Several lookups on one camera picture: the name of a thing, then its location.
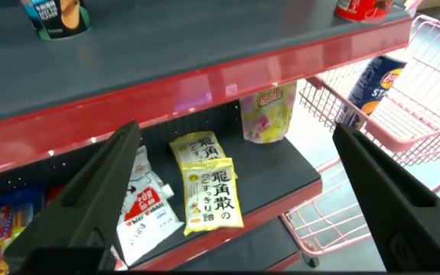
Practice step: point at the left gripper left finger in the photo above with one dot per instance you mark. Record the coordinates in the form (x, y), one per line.
(86, 214)

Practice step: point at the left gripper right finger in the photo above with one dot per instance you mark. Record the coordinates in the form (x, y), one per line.
(399, 214)

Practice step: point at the pink shopping cart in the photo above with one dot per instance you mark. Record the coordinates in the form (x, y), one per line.
(415, 126)

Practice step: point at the black shop shelf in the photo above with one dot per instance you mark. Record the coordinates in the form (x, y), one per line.
(159, 72)

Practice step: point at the red snack pack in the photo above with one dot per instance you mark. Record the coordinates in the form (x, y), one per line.
(54, 193)

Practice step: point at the white candy bag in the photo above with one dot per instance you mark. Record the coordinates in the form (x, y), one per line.
(145, 221)

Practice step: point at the yellow candy pack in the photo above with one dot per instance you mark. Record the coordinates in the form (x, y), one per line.
(198, 148)
(210, 196)

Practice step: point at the dark blue snack can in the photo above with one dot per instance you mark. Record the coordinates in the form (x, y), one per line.
(373, 89)

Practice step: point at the pink and green snack pouch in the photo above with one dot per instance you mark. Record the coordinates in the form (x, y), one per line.
(267, 114)

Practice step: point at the black and teal snack can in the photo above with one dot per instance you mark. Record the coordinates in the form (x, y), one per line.
(57, 17)

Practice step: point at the red snack can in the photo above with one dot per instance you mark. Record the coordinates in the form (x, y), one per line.
(361, 9)

